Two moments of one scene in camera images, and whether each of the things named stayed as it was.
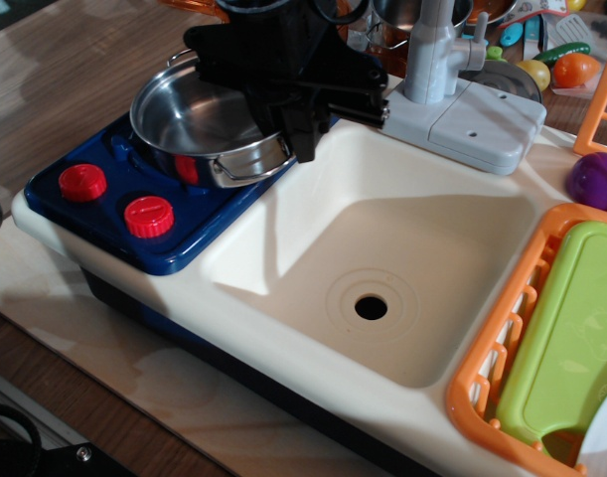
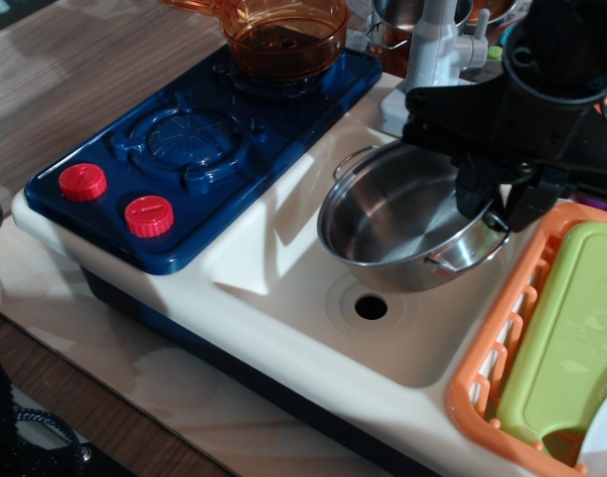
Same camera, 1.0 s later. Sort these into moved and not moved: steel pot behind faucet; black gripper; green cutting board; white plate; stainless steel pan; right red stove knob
Moved: black gripper; stainless steel pan
Not moved: green cutting board; steel pot behind faucet; right red stove knob; white plate
